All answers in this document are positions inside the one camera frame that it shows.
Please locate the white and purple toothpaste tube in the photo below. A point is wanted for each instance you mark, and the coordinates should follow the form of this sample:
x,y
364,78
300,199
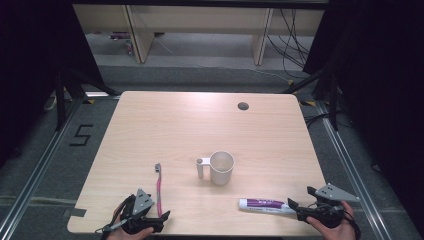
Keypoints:
x,y
263,204

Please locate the yellow black hazard tape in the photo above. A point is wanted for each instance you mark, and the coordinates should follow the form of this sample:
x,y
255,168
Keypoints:
x,y
89,101
308,103

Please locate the small clutter under desk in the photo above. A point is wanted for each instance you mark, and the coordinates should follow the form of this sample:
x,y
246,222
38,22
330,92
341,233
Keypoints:
x,y
125,41

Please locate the black curtain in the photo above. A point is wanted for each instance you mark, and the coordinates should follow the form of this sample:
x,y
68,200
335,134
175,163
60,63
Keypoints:
x,y
33,50
383,66

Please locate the aluminium floor rail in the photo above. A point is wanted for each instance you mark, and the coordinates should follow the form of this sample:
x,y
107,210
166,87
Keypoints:
x,y
353,173
40,166

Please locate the grey tape patch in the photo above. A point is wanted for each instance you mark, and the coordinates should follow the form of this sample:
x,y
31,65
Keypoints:
x,y
76,212

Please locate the pink toothbrush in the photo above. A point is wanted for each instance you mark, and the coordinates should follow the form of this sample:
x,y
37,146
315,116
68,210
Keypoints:
x,y
159,190

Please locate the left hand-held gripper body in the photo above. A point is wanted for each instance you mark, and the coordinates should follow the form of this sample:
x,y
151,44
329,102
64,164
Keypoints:
x,y
141,203

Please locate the person's left hand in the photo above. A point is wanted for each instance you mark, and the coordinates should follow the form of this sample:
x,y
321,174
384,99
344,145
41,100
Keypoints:
x,y
125,236

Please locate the person's right hand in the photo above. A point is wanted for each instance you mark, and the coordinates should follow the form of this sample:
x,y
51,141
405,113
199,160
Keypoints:
x,y
336,234

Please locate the beige wooden desk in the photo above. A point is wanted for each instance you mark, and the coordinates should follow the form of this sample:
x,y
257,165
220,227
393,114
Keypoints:
x,y
200,20

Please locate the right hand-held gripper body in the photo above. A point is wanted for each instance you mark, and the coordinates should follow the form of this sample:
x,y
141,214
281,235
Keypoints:
x,y
328,213

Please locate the black metal stand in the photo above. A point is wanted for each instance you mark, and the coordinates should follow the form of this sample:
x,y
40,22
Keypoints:
x,y
333,100
60,100

